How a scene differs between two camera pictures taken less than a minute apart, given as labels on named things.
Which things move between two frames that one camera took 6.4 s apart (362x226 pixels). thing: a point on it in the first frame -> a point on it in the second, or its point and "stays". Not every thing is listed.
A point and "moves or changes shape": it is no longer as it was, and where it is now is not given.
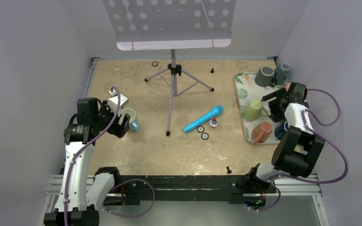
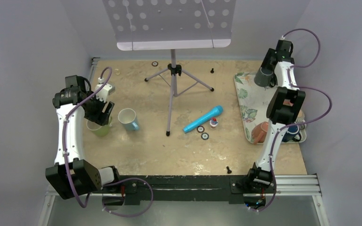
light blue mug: x=134 y=124 stays
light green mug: x=254 y=109 moves or changes shape
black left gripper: x=116 y=129 -> x=96 y=117
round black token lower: x=204 y=136 stays
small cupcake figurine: x=213 y=122 stays
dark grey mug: x=265 y=76 stays
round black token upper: x=200 y=129 stays
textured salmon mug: x=260 y=132 stays
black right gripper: x=276 y=116 -> x=270 y=53
